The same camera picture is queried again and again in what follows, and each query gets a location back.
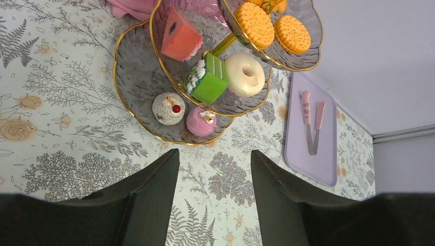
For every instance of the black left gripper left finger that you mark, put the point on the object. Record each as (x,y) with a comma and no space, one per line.
(133,211)

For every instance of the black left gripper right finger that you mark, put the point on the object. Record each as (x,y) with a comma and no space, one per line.
(294,212)

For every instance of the lilac plastic tray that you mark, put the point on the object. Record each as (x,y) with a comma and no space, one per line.
(323,166)

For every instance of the pink handled tongs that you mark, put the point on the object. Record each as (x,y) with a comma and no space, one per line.
(312,142)

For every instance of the grey speckled cake ball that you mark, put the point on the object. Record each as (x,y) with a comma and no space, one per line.
(168,108)

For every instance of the pink sugared cake ball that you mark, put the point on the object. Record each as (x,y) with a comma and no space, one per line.
(201,122)

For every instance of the three-tier glass cake stand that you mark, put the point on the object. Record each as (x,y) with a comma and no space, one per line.
(141,72)

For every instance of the white glazed donut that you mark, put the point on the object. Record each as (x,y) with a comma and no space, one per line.
(245,75)

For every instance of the green striped cake piece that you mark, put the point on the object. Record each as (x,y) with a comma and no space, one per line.
(208,79)

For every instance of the pink cake slice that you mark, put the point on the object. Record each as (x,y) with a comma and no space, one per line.
(181,40)

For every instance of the yellow round biscuit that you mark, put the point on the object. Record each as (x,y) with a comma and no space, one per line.
(292,35)
(256,24)

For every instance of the orange swirl cookie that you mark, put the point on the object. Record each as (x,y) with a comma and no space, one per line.
(280,7)

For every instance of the yellow jam-dot cookie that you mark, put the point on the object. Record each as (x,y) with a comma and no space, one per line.
(257,2)

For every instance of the pink cloth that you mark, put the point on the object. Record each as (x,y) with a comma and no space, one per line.
(139,9)

